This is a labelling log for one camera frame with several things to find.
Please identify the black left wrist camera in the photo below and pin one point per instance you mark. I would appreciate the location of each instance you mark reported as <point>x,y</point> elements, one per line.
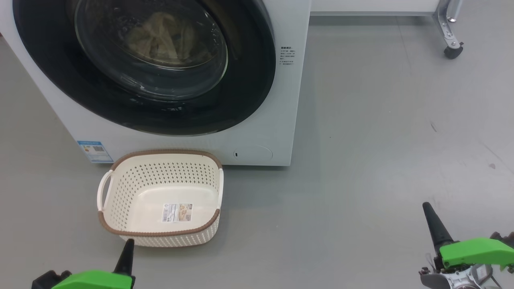
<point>46,281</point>

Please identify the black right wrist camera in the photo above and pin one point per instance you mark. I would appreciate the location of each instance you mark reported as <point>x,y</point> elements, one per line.
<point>504,237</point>

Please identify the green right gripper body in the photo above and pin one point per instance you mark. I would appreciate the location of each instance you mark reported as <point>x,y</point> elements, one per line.
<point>478,251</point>

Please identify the metal partition foot with caster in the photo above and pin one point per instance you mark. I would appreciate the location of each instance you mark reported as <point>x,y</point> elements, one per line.
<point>447,30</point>

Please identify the washing machine glass door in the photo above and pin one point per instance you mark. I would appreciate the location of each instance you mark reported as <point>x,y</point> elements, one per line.
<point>249,80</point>

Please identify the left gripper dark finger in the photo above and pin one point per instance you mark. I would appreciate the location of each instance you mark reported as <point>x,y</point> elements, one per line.
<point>125,259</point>

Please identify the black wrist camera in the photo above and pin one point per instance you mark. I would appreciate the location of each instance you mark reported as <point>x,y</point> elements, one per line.
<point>504,237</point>
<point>46,281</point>

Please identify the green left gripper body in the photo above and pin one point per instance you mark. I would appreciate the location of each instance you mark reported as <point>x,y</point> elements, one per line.
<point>96,281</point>

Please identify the white filter access cover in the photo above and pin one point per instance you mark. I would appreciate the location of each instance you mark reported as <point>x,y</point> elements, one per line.
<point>253,153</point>

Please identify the white front-load washing machine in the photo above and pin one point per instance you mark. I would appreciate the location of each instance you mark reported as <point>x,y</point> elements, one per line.
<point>289,100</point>

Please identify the paper basket label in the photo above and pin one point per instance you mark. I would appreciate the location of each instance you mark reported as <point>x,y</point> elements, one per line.
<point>177,212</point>

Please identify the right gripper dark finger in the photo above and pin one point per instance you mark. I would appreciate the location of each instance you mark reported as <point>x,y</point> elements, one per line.
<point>437,233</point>

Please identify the blue energy label sticker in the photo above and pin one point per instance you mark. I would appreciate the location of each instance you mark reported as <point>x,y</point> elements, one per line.
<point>95,151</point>

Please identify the cream perforated laundry basket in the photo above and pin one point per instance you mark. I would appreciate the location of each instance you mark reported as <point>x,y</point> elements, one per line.
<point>200,168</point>

